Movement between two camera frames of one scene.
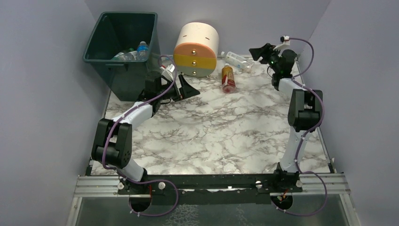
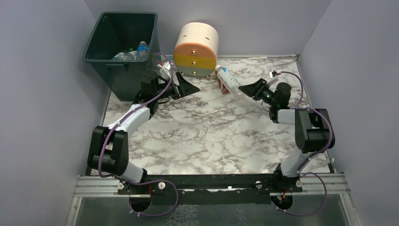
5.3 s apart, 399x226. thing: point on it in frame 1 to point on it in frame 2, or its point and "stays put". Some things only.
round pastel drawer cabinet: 196,49 stays put
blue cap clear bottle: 142,51 stays put
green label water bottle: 130,49 stays put
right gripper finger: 257,53 to 254,90
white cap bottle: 236,60 to 229,80
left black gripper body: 179,88 stays put
